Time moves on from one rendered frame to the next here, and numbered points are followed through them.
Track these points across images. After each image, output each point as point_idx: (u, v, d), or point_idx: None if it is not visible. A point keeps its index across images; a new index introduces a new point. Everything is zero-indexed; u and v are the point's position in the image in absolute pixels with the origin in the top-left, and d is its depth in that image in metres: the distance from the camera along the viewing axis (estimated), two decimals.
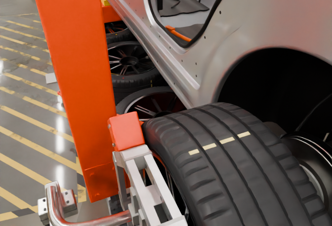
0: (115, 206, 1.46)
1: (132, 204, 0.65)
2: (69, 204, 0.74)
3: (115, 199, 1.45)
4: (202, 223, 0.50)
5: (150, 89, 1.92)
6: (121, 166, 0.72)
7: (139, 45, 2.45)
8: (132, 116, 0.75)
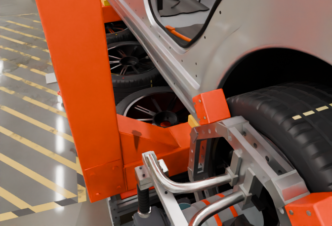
0: (115, 206, 1.46)
1: (230, 167, 0.73)
2: (164, 171, 0.82)
3: (115, 199, 1.45)
4: (316, 174, 0.58)
5: (150, 89, 1.92)
6: (212, 136, 0.81)
7: (139, 45, 2.45)
8: (219, 93, 0.83)
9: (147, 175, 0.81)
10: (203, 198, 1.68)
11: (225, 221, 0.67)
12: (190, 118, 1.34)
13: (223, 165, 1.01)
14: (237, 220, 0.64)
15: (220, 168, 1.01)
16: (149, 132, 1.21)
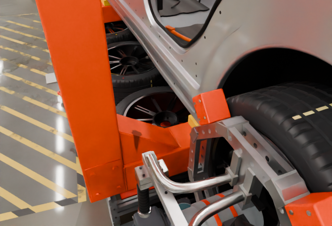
0: (115, 206, 1.46)
1: (230, 167, 0.73)
2: (164, 171, 0.82)
3: (115, 199, 1.45)
4: (316, 174, 0.58)
5: (150, 89, 1.92)
6: (212, 136, 0.81)
7: (139, 45, 2.45)
8: (219, 93, 0.83)
9: (147, 175, 0.81)
10: (203, 198, 1.68)
11: (225, 221, 0.67)
12: (190, 118, 1.34)
13: (223, 165, 1.01)
14: (237, 220, 0.64)
15: (220, 168, 1.01)
16: (149, 132, 1.21)
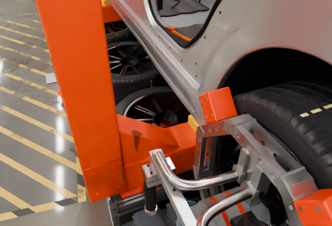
0: (115, 206, 1.46)
1: (238, 164, 0.74)
2: (172, 169, 0.83)
3: (115, 199, 1.45)
4: (324, 170, 0.59)
5: (150, 89, 1.92)
6: (219, 134, 0.81)
7: (139, 45, 2.45)
8: (225, 91, 0.84)
9: (154, 172, 0.81)
10: None
11: (233, 217, 0.67)
12: (190, 118, 1.34)
13: (228, 163, 1.01)
14: (245, 217, 0.65)
15: (225, 166, 1.01)
16: (149, 132, 1.21)
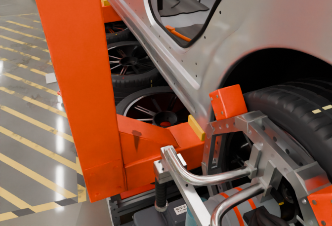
0: (115, 206, 1.46)
1: (250, 160, 0.75)
2: (183, 165, 0.84)
3: (115, 199, 1.45)
4: None
5: (150, 89, 1.92)
6: (229, 131, 0.83)
7: (139, 45, 2.45)
8: (236, 88, 0.85)
9: (166, 169, 0.82)
10: (203, 198, 1.68)
11: (246, 212, 0.68)
12: (190, 118, 1.34)
13: (237, 160, 1.02)
14: (258, 211, 0.66)
15: (234, 163, 1.02)
16: (149, 132, 1.21)
